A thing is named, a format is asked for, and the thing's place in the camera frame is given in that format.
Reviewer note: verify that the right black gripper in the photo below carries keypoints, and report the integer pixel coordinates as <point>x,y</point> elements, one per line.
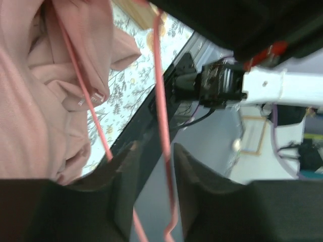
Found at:
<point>259,32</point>

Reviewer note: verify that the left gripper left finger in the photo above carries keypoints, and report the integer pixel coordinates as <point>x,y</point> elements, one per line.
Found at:
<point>97,207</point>

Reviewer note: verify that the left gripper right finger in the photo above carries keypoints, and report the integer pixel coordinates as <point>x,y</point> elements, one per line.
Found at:
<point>215,208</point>

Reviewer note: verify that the pink wire hanger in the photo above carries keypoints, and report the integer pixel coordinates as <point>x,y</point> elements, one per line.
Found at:
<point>161,110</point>

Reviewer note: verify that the dusty pink t shirt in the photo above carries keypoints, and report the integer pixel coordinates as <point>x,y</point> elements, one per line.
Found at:
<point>55,61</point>

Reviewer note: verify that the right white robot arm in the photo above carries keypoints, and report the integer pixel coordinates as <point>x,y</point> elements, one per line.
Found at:
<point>219,82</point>

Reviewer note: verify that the black base bar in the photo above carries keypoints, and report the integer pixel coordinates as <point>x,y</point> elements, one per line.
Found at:
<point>143,124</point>

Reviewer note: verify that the right wooden clothes rack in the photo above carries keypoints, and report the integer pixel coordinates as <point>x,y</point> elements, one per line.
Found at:
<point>142,12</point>

